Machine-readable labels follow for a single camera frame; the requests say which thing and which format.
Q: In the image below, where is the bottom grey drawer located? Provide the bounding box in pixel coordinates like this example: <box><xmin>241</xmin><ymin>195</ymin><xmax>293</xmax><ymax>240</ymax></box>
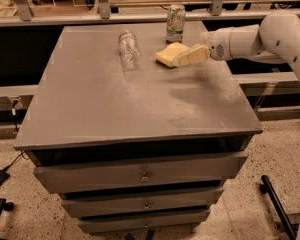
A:
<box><xmin>78</xmin><ymin>208</ymin><xmax>210</xmax><ymax>234</ymax></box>

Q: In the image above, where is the metal railing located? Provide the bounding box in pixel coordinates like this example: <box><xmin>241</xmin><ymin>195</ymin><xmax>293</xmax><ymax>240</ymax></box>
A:
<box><xmin>0</xmin><ymin>0</ymin><xmax>300</xmax><ymax>28</ymax></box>

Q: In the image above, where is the grey drawer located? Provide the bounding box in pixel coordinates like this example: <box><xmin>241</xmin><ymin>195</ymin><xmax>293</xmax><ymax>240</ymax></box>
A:
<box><xmin>34</xmin><ymin>152</ymin><xmax>247</xmax><ymax>193</ymax></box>
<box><xmin>78</xmin><ymin>208</ymin><xmax>210</xmax><ymax>234</ymax></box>
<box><xmin>62</xmin><ymin>187</ymin><xmax>223</xmax><ymax>218</ymax></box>

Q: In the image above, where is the grey drawer cabinet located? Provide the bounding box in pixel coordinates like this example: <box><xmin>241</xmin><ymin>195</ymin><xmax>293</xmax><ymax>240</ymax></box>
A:
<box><xmin>15</xmin><ymin>23</ymin><xmax>261</xmax><ymax>223</ymax></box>

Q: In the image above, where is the soda can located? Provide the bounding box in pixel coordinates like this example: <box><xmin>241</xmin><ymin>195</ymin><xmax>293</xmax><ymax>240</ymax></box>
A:
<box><xmin>166</xmin><ymin>4</ymin><xmax>186</xmax><ymax>43</ymax></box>

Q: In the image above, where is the top grey drawer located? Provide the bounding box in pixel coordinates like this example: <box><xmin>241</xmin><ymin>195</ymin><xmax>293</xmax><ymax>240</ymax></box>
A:
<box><xmin>34</xmin><ymin>152</ymin><xmax>247</xmax><ymax>193</ymax></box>

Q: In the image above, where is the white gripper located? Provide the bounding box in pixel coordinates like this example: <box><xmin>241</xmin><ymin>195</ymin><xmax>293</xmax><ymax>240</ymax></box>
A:
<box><xmin>173</xmin><ymin>28</ymin><xmax>232</xmax><ymax>67</ymax></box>

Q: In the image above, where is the middle grey drawer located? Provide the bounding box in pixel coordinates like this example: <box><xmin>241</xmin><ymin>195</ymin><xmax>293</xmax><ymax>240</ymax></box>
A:
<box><xmin>62</xmin><ymin>187</ymin><xmax>223</xmax><ymax>218</ymax></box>

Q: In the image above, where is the black right base leg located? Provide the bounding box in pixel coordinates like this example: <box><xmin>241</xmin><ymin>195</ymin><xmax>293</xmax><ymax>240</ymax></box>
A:
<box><xmin>259</xmin><ymin>175</ymin><xmax>297</xmax><ymax>240</ymax></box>

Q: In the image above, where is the clear plastic bottle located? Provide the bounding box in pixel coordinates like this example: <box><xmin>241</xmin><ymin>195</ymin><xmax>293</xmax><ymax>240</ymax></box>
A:
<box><xmin>118</xmin><ymin>30</ymin><xmax>141</xmax><ymax>70</ymax></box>

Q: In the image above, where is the yellow sponge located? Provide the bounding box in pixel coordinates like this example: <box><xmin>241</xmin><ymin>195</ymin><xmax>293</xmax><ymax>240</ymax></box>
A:
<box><xmin>155</xmin><ymin>42</ymin><xmax>189</xmax><ymax>68</ymax></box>

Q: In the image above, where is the wall power outlet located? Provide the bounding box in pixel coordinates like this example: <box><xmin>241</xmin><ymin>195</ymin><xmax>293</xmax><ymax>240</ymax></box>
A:
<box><xmin>9</xmin><ymin>97</ymin><xmax>24</xmax><ymax>116</ymax></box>

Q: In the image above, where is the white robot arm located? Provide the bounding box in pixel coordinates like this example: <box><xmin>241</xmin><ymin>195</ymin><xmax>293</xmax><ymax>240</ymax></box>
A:
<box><xmin>173</xmin><ymin>10</ymin><xmax>300</xmax><ymax>83</ymax></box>

